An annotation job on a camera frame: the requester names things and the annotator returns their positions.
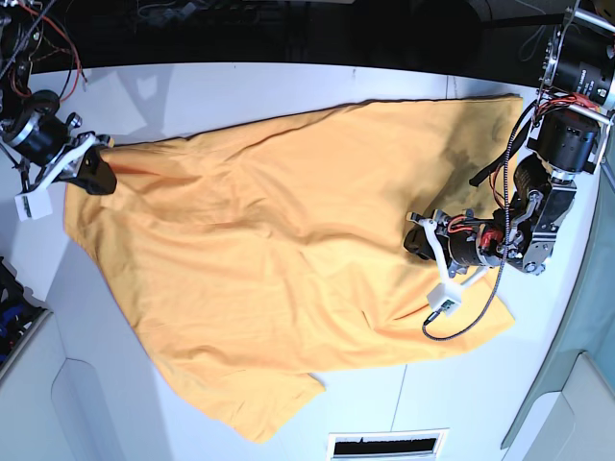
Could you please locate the orange yellow t-shirt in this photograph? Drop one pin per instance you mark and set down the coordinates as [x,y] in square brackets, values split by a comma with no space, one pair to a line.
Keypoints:
[250,259]

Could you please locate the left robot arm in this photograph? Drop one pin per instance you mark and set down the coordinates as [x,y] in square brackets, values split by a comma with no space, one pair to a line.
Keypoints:
[566,129]

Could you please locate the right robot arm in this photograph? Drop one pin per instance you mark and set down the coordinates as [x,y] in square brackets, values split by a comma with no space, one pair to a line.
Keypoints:
[30,34]

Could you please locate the white slotted vent plate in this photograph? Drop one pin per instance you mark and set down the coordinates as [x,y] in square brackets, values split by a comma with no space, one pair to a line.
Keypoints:
[424,444]

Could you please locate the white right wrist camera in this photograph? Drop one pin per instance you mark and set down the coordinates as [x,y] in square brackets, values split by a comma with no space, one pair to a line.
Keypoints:
[34,201]

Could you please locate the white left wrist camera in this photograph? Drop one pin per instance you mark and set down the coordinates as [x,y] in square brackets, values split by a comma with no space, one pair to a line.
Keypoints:
[446,296]

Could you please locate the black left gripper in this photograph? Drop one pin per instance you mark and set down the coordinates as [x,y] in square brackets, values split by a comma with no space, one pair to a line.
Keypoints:
[468,246]

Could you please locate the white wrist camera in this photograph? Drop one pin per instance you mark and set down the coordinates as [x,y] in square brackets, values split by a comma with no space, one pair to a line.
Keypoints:
[34,201]
[446,296]

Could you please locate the blue black clutter bin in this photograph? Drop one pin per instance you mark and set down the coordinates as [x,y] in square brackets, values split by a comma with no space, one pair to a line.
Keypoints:
[19,316]

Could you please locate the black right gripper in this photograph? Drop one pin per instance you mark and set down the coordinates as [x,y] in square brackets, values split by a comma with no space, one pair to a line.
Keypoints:
[40,137]

